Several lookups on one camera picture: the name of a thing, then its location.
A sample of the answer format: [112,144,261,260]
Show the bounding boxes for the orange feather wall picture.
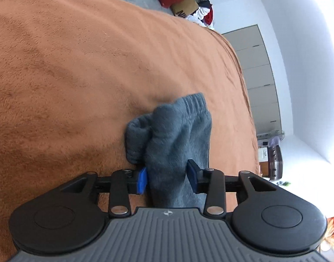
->
[318,215,334,255]

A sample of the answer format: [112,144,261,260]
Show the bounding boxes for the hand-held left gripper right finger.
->
[187,159,279,218]

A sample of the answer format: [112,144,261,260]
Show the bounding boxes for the brown bedside cabinet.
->
[258,145,284,181]

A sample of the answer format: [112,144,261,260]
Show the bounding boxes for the red and white clothes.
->
[187,5,215,29]

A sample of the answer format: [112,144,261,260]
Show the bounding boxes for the grey pants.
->
[125,92,213,208]

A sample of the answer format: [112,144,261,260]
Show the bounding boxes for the grey wardrobe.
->
[222,24,282,136]

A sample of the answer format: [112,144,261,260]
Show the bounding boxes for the orange plush blanket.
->
[0,0,260,257]

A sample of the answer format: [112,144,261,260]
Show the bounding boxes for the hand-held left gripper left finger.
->
[59,167,148,217]

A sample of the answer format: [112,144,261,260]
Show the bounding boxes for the brown cardboard box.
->
[171,0,199,18]

